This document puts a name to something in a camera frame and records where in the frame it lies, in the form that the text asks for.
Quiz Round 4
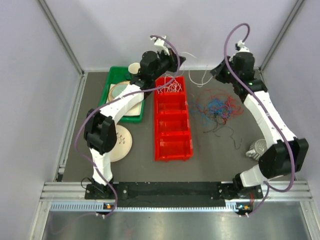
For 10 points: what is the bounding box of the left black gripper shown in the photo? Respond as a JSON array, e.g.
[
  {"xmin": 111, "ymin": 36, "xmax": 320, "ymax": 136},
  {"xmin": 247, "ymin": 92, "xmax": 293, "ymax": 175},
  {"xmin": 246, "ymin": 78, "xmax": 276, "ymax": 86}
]
[{"xmin": 151, "ymin": 47, "xmax": 186, "ymax": 81}]

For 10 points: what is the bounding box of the white cable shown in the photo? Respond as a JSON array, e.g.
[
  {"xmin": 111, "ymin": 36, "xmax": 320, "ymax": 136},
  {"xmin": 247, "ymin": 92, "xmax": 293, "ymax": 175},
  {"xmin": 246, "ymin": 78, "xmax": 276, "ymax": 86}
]
[{"xmin": 179, "ymin": 51, "xmax": 216, "ymax": 88}]

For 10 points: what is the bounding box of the coloured cable bundle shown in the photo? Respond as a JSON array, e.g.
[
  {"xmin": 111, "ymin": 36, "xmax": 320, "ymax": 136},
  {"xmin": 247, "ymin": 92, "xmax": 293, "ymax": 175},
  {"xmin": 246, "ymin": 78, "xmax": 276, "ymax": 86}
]
[{"xmin": 189, "ymin": 87, "xmax": 245, "ymax": 150}]

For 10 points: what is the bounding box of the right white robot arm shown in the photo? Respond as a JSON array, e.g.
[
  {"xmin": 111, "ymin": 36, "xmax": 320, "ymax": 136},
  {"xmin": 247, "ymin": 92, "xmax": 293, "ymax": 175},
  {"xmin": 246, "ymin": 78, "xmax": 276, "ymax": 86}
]
[{"xmin": 210, "ymin": 51, "xmax": 309, "ymax": 198}]

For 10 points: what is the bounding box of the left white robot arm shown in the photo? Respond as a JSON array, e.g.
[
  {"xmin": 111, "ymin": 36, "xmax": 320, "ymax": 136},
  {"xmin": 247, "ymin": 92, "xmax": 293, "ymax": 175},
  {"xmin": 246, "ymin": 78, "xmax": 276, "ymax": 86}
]
[{"xmin": 84, "ymin": 49, "xmax": 186, "ymax": 199}]

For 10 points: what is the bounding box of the dark green cup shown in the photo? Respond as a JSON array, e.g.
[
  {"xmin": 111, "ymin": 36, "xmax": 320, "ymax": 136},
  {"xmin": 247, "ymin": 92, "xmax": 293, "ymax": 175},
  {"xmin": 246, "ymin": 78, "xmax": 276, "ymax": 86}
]
[{"xmin": 125, "ymin": 62, "xmax": 141, "ymax": 81}]

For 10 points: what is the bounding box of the green plastic tray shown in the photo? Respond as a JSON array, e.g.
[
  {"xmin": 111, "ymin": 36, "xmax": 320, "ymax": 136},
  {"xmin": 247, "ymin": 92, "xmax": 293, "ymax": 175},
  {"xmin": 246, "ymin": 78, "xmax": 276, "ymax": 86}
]
[{"xmin": 99, "ymin": 66, "xmax": 145, "ymax": 124}]

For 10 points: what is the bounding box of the teal bowl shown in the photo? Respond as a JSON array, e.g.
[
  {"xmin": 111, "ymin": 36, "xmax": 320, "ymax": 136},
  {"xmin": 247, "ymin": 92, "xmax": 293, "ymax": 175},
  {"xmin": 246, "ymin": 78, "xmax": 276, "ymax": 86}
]
[{"xmin": 111, "ymin": 83, "xmax": 127, "ymax": 98}]

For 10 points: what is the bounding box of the white square board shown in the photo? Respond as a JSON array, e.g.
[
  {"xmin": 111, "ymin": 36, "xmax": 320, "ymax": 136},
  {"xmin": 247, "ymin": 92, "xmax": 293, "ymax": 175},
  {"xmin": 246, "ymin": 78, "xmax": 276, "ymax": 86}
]
[{"xmin": 105, "ymin": 94, "xmax": 143, "ymax": 117}]

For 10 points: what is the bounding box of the red compartment bin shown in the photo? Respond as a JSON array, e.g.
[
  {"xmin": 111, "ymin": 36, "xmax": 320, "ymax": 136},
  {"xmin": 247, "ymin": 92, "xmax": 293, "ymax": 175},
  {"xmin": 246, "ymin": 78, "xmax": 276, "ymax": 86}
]
[{"xmin": 154, "ymin": 76, "xmax": 194, "ymax": 162}]

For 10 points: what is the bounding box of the beige floral plate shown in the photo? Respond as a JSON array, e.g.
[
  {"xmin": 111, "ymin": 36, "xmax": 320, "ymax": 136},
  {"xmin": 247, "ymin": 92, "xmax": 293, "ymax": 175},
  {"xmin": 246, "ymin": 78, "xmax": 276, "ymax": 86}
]
[{"xmin": 110, "ymin": 125, "xmax": 133, "ymax": 163}]

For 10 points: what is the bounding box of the silver finned heat sink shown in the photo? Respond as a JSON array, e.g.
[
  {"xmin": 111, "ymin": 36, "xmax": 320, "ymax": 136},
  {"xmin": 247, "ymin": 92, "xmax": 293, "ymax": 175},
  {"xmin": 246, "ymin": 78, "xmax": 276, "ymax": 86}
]
[{"xmin": 245, "ymin": 139, "xmax": 267, "ymax": 161}]

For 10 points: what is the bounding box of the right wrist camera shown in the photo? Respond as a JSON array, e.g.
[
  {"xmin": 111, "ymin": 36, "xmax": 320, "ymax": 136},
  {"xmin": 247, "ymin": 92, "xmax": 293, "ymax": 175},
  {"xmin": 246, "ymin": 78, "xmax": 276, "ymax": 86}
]
[{"xmin": 235, "ymin": 40, "xmax": 251, "ymax": 53}]

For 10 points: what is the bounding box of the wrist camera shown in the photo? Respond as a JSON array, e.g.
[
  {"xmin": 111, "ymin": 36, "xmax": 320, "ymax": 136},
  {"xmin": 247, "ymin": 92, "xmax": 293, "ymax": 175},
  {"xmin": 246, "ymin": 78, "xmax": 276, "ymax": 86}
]
[
  {"xmin": 150, "ymin": 37, "xmax": 169, "ymax": 55},
  {"xmin": 235, "ymin": 40, "xmax": 251, "ymax": 53}
]

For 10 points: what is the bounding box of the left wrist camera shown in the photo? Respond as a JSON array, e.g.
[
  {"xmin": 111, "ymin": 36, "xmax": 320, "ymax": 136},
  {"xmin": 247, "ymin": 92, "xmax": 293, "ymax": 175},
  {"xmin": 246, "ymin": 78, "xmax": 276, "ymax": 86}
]
[{"xmin": 150, "ymin": 37, "xmax": 169, "ymax": 55}]

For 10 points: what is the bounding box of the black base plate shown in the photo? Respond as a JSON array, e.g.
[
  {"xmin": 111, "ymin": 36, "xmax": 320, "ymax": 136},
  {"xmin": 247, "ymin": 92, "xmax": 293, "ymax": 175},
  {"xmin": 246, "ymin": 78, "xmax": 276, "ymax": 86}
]
[{"xmin": 84, "ymin": 181, "xmax": 266, "ymax": 208}]

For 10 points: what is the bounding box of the grey slotted cable duct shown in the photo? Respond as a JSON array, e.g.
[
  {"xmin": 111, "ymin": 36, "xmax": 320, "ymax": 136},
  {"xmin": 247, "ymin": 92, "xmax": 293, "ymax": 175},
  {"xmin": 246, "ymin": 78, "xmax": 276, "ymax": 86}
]
[{"xmin": 50, "ymin": 201, "xmax": 252, "ymax": 213}]

